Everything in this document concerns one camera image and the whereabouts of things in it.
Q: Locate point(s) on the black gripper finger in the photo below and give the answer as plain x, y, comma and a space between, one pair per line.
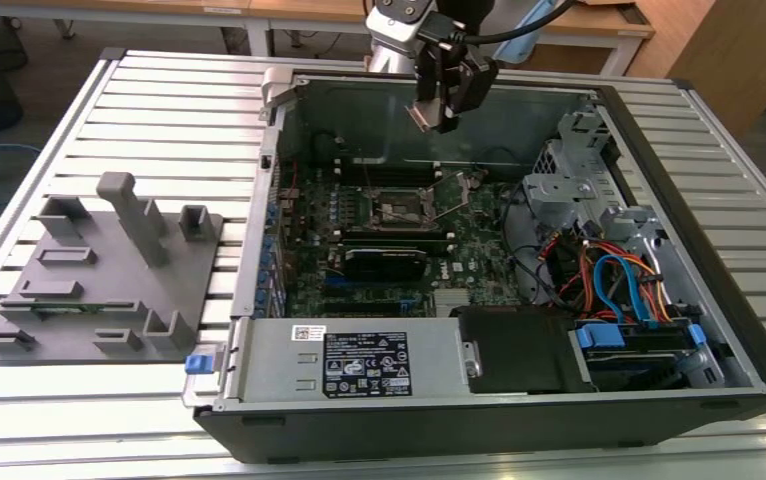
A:
425, 75
448, 95

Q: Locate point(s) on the CPU with silver top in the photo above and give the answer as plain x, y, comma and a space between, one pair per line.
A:
423, 116

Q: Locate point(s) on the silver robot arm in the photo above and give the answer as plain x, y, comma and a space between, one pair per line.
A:
389, 59

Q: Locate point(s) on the RAM slot with white latches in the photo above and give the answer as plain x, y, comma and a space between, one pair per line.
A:
356, 176
356, 165

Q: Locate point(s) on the CPU socket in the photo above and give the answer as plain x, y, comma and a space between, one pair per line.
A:
389, 200

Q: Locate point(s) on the black expansion slot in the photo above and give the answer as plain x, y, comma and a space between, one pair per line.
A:
369, 291
363, 306

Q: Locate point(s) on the grey plastic case latch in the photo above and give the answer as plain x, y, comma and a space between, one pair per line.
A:
275, 85

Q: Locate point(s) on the silver metal drive cage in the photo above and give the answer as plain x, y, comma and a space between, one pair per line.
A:
559, 187

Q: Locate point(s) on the green motherboard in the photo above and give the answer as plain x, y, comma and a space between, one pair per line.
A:
483, 250

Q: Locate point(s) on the black graphics card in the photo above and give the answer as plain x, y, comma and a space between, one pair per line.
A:
385, 262

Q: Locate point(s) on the wooden cabinet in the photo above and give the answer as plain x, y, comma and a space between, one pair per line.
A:
736, 50

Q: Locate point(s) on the silver heatsink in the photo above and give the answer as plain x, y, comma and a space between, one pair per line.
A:
452, 296

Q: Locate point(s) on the silver metal disk bay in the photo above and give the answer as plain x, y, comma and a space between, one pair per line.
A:
683, 270

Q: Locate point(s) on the hard disk in blue carrier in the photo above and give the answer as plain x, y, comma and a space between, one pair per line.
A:
599, 337

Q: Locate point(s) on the silver power supply unit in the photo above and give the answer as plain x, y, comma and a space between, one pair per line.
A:
269, 360

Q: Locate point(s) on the grey parts rack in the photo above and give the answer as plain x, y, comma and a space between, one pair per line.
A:
109, 280

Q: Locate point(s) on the blue case latch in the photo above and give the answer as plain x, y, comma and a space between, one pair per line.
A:
197, 365

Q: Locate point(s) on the black PC case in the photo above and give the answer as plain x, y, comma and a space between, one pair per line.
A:
423, 435

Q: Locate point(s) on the green RAM stick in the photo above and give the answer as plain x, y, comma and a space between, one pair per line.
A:
62, 309

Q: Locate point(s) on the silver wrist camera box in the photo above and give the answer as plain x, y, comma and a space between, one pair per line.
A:
396, 20

